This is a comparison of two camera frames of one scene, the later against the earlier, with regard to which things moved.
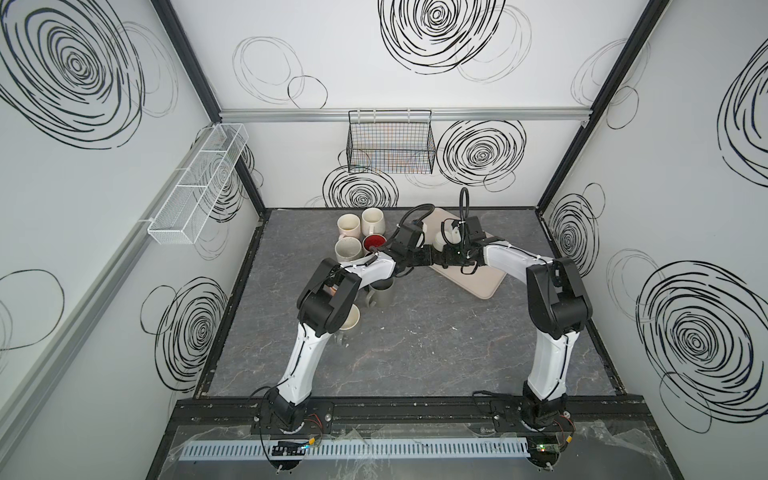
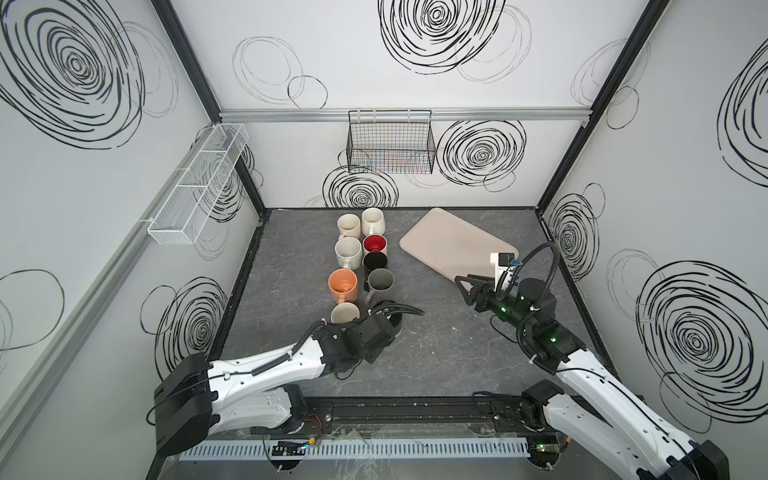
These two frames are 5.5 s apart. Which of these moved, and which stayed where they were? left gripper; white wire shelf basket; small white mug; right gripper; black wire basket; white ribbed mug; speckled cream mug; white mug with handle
Moved: left gripper; right gripper; small white mug
Stayed: black wire basket; white mug with handle; white ribbed mug; white wire shelf basket; speckled cream mug
